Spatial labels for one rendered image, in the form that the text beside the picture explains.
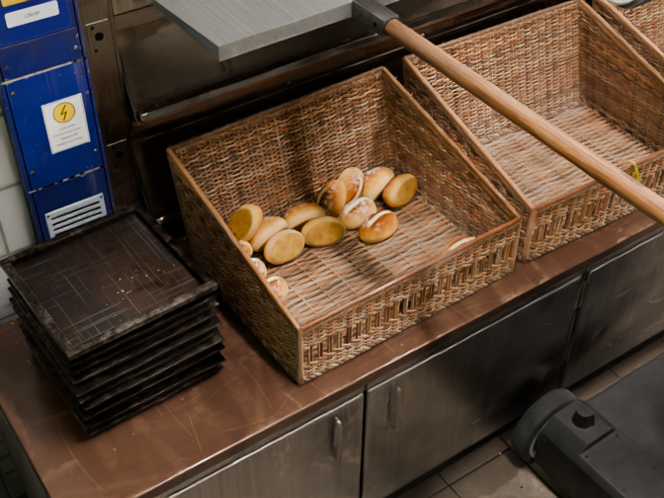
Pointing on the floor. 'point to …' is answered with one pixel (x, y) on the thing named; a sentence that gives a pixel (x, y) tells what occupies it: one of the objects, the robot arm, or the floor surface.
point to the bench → (352, 389)
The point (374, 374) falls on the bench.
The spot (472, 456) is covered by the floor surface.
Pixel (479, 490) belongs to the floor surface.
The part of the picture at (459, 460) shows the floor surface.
